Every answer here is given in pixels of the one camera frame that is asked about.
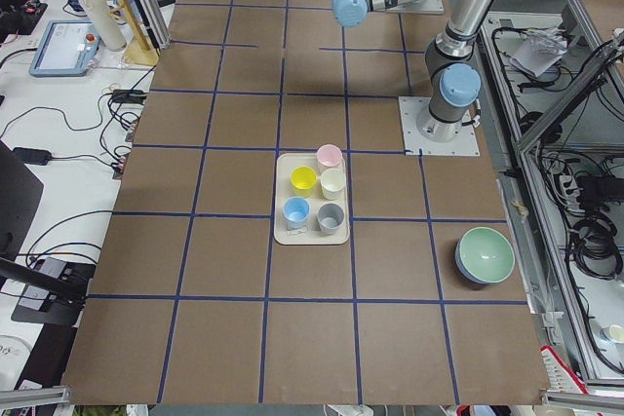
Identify yellow plastic cup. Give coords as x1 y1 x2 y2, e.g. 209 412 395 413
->
290 166 317 198

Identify cream plastic cup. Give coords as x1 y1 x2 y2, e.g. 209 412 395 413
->
320 168 346 200

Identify pink plastic cup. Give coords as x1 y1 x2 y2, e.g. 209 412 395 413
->
316 144 343 173

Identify grey plastic cup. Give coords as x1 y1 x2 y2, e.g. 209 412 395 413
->
317 203 345 235

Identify cream plastic tray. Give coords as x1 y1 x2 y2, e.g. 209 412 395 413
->
274 153 350 246

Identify green and blue bowls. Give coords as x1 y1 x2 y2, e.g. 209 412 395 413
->
454 226 516 284

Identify wooden stand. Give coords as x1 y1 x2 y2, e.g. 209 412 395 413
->
110 0 159 66

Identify crumpled white paper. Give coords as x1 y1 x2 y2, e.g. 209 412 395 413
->
510 27 567 78

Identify cream water bottle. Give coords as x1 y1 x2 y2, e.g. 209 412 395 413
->
78 0 127 52

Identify blue teach pendant tablet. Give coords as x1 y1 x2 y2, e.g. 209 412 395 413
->
29 20 100 78

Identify black power adapter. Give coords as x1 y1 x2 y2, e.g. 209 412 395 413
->
13 147 54 166

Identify black laptop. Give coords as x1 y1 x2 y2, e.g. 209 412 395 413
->
0 143 44 260

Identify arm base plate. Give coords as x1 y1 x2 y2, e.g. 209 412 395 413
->
398 96 480 157

